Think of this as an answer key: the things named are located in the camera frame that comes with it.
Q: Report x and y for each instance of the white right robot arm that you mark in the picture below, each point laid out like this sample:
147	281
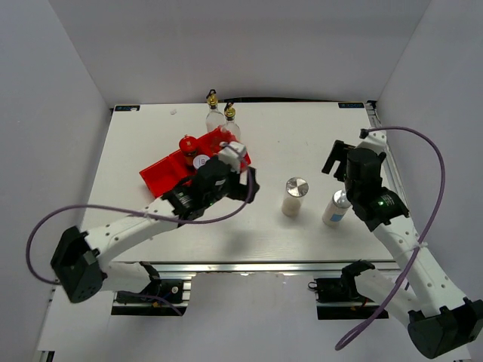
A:
438	315

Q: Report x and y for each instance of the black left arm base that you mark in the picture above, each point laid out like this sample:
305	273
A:
175	291

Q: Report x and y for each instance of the clear liquid glass bottle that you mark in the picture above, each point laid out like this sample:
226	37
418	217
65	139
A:
215	122

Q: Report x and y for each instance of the blue left table label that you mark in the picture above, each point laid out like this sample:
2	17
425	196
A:
127	108

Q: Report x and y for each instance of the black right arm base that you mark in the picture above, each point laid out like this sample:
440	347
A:
331	290

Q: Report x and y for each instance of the blue table corner label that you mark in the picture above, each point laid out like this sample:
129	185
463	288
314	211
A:
351	105

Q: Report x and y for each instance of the silver lid white powder jar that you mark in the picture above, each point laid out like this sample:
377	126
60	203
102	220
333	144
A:
296	189

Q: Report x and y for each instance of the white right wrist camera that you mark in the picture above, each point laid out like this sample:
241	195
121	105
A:
375	140

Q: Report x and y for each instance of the red lid dark sauce jar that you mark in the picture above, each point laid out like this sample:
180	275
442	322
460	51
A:
189	147

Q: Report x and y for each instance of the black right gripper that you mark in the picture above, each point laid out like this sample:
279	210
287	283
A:
339	154

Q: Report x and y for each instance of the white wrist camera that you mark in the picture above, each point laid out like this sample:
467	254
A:
235	155
375	140

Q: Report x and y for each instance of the white lid brown spice jar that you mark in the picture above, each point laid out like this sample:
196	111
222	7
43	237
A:
199	161

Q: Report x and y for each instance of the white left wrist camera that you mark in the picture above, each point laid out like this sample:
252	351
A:
235	155

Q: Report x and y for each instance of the dark liquid glass bottle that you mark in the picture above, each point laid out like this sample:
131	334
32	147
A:
230	125

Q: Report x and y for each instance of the silver lid blue label jar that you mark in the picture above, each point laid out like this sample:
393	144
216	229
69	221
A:
336	209

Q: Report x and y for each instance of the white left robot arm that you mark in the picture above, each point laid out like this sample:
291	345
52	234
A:
84	261

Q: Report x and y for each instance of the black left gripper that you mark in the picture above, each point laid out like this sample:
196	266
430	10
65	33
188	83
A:
240	191

